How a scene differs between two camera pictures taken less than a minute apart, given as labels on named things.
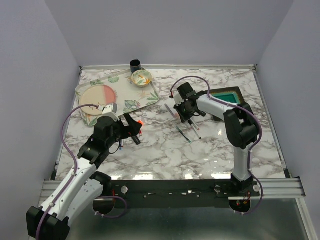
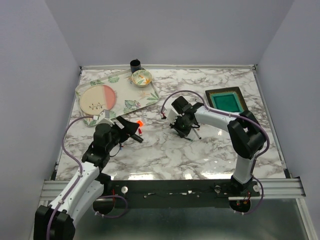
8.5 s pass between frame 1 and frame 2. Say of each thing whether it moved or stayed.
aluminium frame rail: stayed
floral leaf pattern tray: stayed
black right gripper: moved
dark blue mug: stayed
